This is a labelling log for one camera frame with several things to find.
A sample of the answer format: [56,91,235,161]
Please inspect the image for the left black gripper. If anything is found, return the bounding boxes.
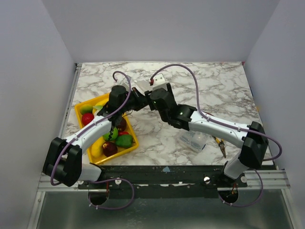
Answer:
[120,87,149,114]

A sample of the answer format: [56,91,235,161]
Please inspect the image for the green striped ball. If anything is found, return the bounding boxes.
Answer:
[102,127,119,141]

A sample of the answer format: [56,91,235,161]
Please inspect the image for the clear zip top bag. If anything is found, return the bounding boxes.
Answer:
[134,80,152,94]

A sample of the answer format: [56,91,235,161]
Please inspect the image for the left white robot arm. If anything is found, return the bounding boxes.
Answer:
[42,85,148,188]

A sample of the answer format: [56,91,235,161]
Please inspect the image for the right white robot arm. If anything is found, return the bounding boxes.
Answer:
[144,84,268,187]

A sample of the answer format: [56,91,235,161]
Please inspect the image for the clear plastic parts box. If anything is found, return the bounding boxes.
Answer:
[178,131,209,153]

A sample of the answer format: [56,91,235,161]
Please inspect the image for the dark red apple rear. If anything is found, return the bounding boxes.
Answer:
[116,118,127,132]

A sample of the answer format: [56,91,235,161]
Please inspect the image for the dark red apple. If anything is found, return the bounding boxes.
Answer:
[116,118,127,132]
[102,141,118,157]

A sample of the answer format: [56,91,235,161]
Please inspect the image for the green mango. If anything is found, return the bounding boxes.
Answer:
[80,104,93,115]

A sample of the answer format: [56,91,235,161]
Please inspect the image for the red chili pepper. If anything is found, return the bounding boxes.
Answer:
[118,131,129,136]

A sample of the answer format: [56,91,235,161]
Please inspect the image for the red tomato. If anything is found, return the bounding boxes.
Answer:
[81,113,94,126]

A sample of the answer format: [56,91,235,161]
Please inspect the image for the yellow plastic tray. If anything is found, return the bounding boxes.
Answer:
[74,94,139,165]

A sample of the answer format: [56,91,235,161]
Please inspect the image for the green bell pepper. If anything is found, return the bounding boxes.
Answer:
[115,135,133,148]

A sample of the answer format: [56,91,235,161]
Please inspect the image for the dark red apple front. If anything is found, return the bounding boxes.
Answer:
[102,141,118,157]

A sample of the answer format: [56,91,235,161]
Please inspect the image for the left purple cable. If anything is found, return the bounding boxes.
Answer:
[50,71,135,210]

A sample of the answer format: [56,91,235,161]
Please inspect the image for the purple cable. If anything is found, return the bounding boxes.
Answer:
[149,63,284,208]
[50,71,135,210]

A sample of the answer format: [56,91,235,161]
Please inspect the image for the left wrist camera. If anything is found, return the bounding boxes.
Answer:
[117,75,132,91]

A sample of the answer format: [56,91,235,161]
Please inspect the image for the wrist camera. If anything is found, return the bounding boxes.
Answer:
[117,75,132,91]
[151,73,167,91]

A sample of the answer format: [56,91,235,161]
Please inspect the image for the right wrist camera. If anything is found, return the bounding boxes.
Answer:
[151,73,167,91]

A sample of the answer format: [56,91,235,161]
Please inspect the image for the yellow handled pliers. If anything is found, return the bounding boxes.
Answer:
[213,136,226,158]

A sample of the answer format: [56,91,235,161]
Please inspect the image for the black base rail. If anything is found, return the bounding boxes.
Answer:
[77,164,278,198]

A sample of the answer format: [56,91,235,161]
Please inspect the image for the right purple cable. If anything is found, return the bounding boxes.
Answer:
[149,63,284,208]

